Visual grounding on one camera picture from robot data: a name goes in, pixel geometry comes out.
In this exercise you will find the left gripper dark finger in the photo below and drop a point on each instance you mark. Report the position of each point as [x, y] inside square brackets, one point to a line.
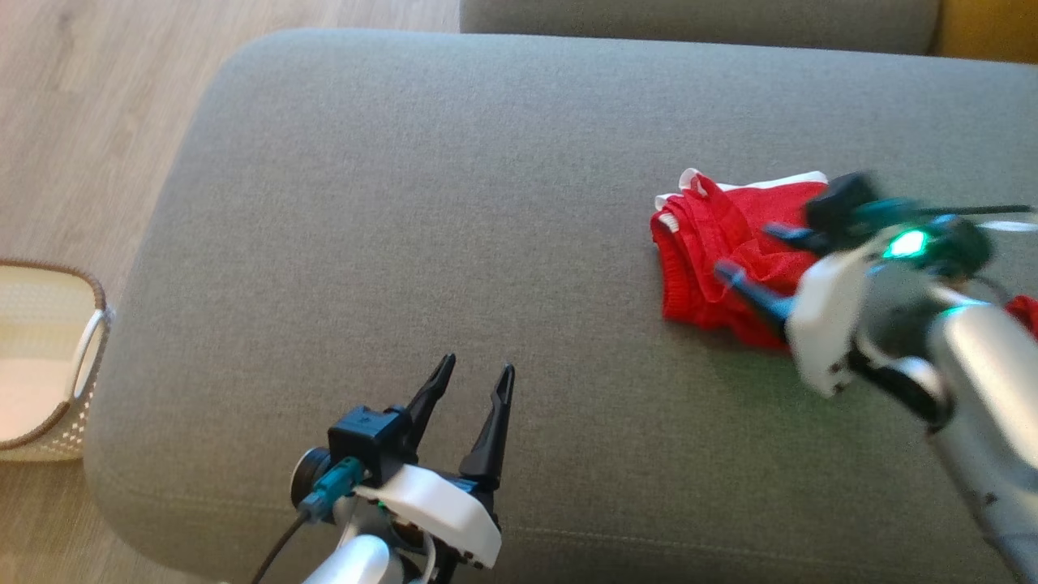
[492, 438]
[428, 405]

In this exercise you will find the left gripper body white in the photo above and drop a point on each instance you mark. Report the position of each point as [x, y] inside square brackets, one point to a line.
[438, 503]

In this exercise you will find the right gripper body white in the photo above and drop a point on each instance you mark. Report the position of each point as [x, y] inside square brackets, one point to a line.
[827, 324]

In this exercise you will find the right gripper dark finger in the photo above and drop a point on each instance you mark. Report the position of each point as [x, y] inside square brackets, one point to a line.
[799, 237]
[758, 296]

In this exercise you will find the red mesh shorts white trim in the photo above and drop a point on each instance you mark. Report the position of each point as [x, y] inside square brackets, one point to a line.
[714, 235]

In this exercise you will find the red basketball jersey white sleeves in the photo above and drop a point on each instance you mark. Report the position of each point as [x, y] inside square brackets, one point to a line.
[1025, 315]

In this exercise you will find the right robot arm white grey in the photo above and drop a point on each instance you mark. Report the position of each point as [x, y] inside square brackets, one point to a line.
[981, 373]

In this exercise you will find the grey sofa seat cushion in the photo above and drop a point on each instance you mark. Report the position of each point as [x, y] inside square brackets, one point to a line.
[486, 243]

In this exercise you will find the grey sofa back cushion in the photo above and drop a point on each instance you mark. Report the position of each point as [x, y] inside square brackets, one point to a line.
[697, 23]

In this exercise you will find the yellow sofa cushion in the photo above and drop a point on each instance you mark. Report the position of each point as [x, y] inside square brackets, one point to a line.
[989, 28]

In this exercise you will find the cream woven laundry basket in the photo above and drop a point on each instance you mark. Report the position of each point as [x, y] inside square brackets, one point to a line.
[40, 357]

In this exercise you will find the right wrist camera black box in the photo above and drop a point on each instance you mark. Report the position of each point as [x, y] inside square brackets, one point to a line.
[843, 207]

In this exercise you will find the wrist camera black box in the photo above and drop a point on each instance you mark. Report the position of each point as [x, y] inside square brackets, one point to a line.
[843, 207]
[365, 442]

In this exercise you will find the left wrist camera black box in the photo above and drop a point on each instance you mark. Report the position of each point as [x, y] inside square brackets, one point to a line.
[365, 442]

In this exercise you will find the right teal camera connector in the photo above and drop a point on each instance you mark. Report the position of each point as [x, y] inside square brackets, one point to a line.
[888, 212]

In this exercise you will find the teal camera connector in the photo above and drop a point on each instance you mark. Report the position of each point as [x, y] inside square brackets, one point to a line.
[331, 487]
[888, 212]

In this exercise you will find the left teal camera connector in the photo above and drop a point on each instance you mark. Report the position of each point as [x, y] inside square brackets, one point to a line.
[331, 487]

